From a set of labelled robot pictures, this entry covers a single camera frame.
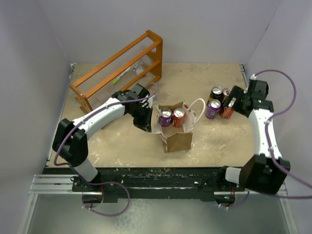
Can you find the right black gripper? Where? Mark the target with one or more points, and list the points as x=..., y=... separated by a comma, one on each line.
x=237, y=92

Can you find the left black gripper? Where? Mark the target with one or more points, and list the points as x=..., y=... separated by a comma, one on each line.
x=145, y=124

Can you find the silver blue red can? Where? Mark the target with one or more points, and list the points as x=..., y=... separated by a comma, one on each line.
x=224, y=95

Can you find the red coke can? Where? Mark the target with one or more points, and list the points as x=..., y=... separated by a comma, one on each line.
x=226, y=112
x=178, y=117

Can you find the dark black soda can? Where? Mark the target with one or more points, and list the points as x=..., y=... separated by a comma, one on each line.
x=216, y=93

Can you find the purple fanta can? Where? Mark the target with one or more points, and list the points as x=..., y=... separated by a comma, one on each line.
x=165, y=118
x=213, y=108

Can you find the watermelon print canvas bag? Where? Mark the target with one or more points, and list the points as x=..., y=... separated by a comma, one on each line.
x=178, y=139

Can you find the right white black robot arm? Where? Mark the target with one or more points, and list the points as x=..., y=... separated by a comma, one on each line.
x=261, y=173

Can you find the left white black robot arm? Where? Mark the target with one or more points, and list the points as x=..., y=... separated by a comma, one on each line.
x=71, y=138

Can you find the green capped marker pen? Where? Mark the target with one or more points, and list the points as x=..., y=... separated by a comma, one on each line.
x=121, y=75

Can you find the orange wooden wire rack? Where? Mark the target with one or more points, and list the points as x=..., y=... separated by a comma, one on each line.
x=141, y=59

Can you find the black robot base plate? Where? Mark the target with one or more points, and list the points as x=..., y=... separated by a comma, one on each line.
x=202, y=183

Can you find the aluminium frame rail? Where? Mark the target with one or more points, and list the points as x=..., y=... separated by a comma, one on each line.
x=52, y=181

